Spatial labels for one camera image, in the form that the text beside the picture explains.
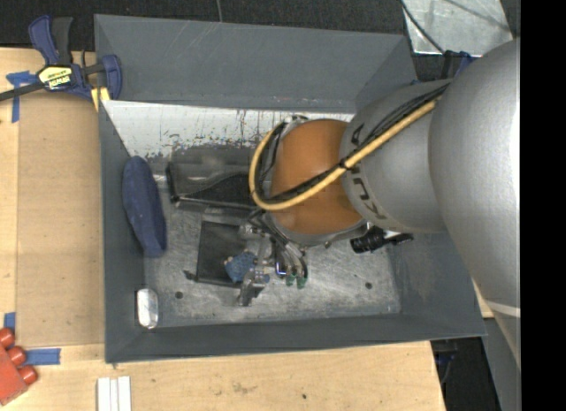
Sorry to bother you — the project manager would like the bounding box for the small blue sponge piece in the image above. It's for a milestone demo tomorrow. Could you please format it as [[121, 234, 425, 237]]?
[[223, 250, 259, 283]]

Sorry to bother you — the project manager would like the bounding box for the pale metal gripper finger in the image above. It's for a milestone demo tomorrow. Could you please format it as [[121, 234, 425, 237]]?
[[237, 266, 272, 308]]

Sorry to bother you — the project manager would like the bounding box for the grey metal bin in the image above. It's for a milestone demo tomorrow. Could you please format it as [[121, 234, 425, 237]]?
[[93, 13, 488, 364]]

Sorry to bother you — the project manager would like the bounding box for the black open tray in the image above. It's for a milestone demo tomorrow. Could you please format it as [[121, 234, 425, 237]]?
[[164, 148, 263, 212]]

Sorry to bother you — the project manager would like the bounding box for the dark blue oval pad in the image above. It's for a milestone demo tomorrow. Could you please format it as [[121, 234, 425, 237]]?
[[122, 155, 168, 258]]

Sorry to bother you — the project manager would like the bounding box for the small clear plastic block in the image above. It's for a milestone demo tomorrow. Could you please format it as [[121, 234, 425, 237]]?
[[136, 287, 160, 330]]

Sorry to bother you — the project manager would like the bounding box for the black cylinder on white bracket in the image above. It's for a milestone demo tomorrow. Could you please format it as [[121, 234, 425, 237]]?
[[350, 225, 415, 255]]

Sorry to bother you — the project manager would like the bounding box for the pale wood flat board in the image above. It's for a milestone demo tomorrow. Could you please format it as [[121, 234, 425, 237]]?
[[15, 90, 107, 348]]

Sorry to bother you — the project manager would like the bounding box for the black flat square plate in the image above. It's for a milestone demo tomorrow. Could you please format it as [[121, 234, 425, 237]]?
[[183, 220, 251, 287]]

